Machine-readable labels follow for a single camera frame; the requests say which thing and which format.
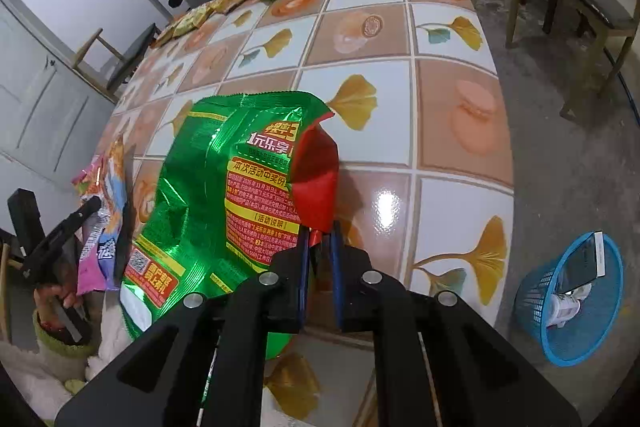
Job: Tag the yellow seasoning packet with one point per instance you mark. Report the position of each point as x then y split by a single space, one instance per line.
232 1
192 21
164 37

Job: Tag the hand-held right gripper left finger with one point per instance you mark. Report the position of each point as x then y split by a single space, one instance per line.
303 287

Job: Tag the wooden chair black seat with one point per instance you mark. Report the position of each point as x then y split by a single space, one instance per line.
130 52

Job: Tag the pink noodle snack bag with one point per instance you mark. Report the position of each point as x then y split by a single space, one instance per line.
100 267

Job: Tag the blue plastic mesh basket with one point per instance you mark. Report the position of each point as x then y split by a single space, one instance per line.
535 307

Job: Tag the white fleece robe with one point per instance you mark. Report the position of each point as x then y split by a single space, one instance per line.
112 332

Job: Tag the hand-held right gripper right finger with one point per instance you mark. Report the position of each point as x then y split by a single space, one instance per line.
336 287

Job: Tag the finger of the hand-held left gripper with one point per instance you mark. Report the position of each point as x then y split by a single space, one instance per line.
124 242
62 237

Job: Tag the white panel door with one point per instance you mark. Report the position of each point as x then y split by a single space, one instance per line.
45 117

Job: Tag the person's left hand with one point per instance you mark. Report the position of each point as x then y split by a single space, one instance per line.
57 297

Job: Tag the green foil snack bag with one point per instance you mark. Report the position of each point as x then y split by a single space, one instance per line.
200 187

